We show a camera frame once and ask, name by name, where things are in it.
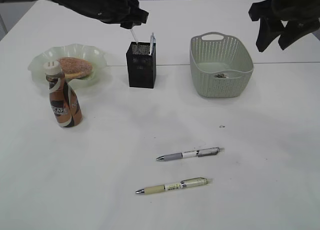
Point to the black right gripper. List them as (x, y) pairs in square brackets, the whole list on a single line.
[(302, 17)]

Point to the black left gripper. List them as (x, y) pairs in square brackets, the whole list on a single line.
[(126, 13)]

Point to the blue grey ballpoint pen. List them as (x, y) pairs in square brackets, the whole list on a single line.
[(152, 43)]

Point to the round sugared bread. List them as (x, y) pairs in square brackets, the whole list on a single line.
[(75, 68)]

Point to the paper piece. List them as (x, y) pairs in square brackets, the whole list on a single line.
[(222, 75)]

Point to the brown coffee bottle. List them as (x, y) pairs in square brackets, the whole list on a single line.
[(62, 98)]

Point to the pale green wavy plate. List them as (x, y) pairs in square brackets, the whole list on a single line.
[(89, 53)]

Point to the black mesh pen holder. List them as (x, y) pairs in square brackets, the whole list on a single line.
[(141, 66)]

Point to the pale green woven basket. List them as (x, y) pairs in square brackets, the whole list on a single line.
[(214, 53)]

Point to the beige ballpoint pen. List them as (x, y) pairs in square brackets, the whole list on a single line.
[(188, 183)]

